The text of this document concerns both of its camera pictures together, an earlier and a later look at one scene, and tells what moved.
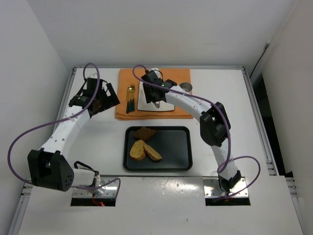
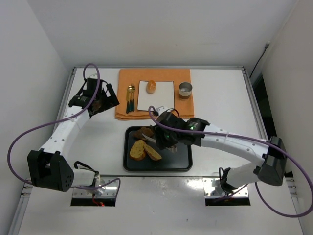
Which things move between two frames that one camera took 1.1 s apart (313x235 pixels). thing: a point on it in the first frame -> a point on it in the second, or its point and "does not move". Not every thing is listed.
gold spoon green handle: [130, 88] does not move
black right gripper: [153, 97] -> [161, 136]
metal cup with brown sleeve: [187, 87] does not move
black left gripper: [102, 102] does not move
